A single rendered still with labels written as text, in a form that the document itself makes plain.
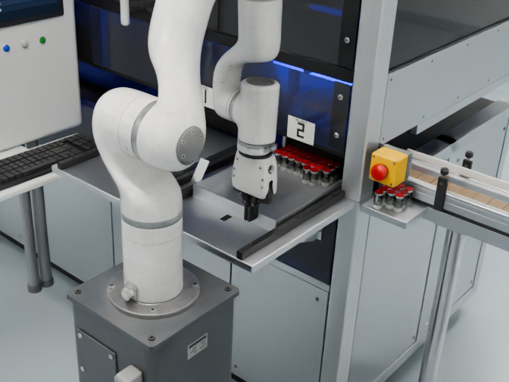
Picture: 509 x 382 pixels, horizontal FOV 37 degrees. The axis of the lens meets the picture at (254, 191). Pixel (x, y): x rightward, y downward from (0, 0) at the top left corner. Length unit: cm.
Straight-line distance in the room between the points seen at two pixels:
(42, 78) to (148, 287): 103
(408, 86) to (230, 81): 50
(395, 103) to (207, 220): 55
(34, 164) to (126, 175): 81
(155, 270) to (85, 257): 143
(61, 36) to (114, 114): 101
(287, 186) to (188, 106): 68
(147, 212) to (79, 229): 145
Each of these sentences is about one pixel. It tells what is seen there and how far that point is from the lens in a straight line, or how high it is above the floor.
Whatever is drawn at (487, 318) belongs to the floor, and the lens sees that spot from 313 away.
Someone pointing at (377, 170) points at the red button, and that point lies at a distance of 181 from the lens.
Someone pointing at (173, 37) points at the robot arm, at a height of 140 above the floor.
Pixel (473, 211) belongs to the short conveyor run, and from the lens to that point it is 190.
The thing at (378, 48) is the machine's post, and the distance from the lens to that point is 176.
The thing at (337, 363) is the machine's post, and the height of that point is 36.
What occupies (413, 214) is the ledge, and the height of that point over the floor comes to 88.
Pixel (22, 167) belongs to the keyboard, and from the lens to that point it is 221.
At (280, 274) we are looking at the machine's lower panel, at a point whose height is 56.
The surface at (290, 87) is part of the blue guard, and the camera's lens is 193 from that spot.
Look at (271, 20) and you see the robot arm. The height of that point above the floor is 138.
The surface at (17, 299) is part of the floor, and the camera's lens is 310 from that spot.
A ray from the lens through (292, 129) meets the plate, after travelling 196.
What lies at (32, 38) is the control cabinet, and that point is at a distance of 233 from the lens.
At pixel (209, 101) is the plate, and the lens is 213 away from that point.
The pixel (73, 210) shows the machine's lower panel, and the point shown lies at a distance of 285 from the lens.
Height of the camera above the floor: 179
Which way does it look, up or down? 28 degrees down
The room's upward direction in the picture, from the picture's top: 3 degrees clockwise
